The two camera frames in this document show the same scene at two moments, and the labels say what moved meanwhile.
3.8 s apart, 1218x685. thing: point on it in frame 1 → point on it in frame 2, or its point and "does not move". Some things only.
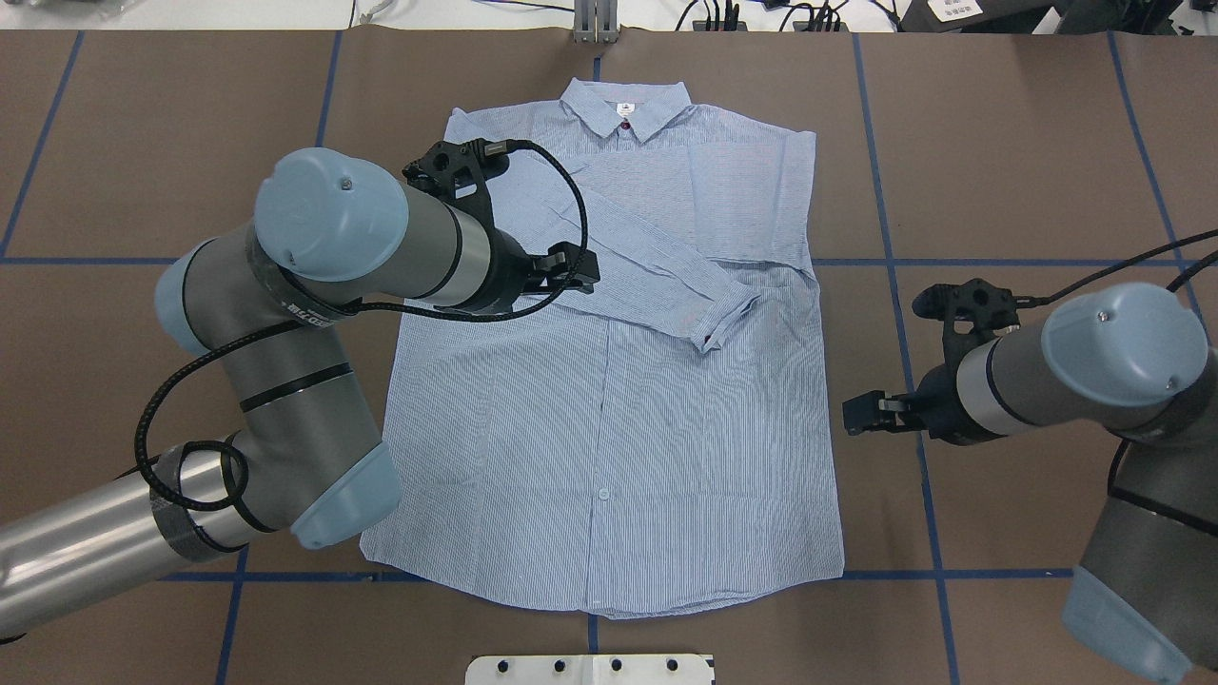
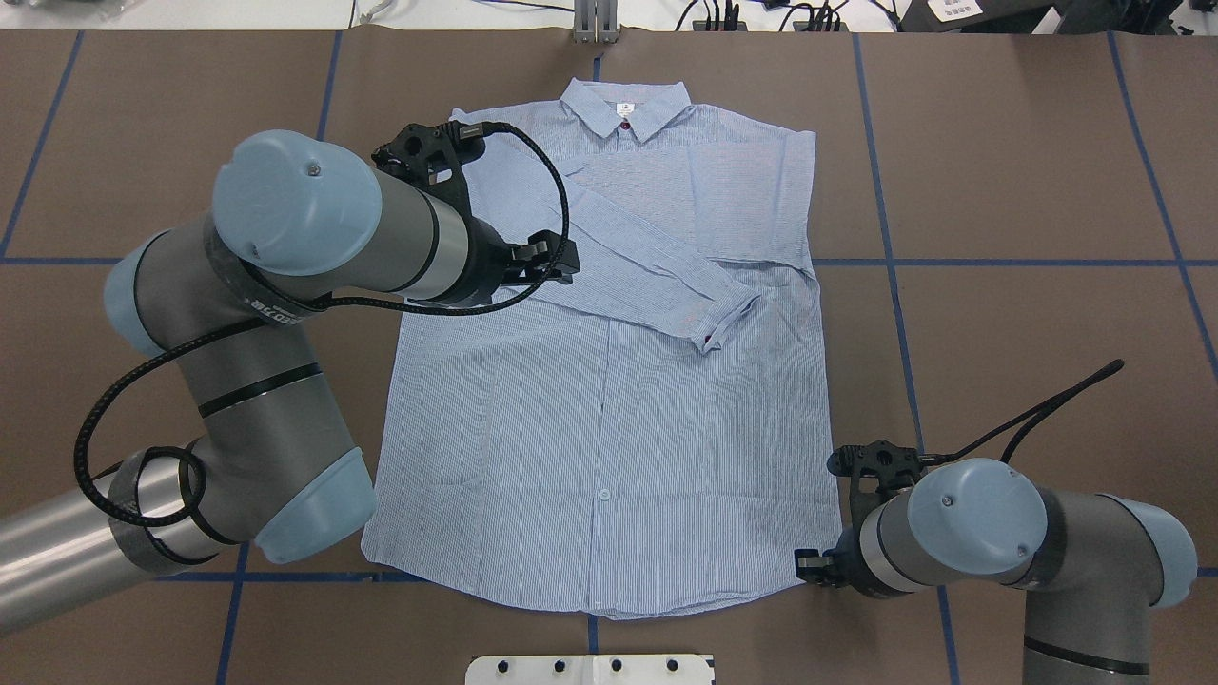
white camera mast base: x=649 y=669 does not move
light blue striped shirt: x=668 y=433 does not move
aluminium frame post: x=596 y=21 does not move
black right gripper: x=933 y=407 → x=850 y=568
